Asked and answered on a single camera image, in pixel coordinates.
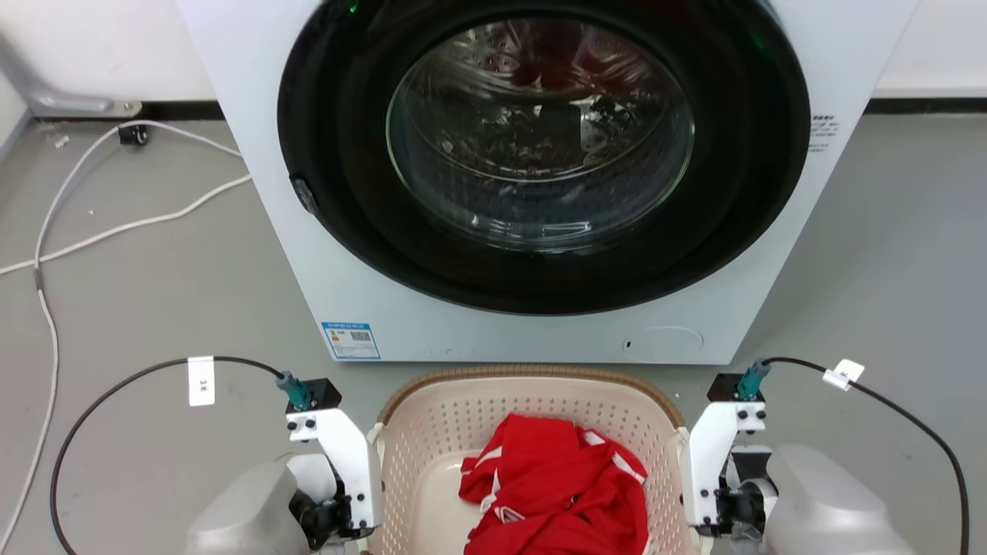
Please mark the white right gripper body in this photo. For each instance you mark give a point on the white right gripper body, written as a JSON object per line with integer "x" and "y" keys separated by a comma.
{"x": 703, "y": 462}

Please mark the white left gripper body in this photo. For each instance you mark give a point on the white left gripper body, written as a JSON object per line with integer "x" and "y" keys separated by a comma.
{"x": 356, "y": 470}

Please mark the beige perforated laundry basket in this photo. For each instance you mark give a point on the beige perforated laundry basket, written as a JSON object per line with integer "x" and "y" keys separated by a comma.
{"x": 432, "y": 432}

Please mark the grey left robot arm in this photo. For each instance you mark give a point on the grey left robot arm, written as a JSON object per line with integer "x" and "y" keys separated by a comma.
{"x": 247, "y": 509}

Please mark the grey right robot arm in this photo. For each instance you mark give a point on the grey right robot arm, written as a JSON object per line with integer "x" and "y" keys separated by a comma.
{"x": 825, "y": 501}

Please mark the blue energy label sticker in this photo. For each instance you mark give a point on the blue energy label sticker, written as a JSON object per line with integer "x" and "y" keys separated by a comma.
{"x": 351, "y": 341}

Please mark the red garment with white stripes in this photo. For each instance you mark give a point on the red garment with white stripes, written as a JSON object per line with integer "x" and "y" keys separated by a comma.
{"x": 551, "y": 478}

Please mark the white front-load washing machine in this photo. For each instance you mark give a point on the white front-load washing machine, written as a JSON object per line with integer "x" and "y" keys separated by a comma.
{"x": 254, "y": 254}

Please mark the round black washer door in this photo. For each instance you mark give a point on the round black washer door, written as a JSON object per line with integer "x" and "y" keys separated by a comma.
{"x": 339, "y": 154}

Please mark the small printed text sticker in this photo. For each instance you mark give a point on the small printed text sticker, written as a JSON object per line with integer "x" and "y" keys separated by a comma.
{"x": 823, "y": 127}

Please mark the small white floor scrap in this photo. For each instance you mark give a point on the small white floor scrap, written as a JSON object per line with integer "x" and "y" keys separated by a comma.
{"x": 61, "y": 142}

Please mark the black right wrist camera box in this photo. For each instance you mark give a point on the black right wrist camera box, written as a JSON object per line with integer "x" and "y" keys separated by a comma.
{"x": 723, "y": 388}

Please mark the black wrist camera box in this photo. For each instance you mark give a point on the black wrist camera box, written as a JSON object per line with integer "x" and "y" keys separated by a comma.
{"x": 327, "y": 393}
{"x": 723, "y": 388}

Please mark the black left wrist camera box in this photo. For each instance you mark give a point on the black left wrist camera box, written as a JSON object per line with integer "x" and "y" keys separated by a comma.
{"x": 327, "y": 393}

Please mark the grey metal pipe bracket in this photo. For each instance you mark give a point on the grey metal pipe bracket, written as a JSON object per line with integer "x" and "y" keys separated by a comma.
{"x": 69, "y": 102}

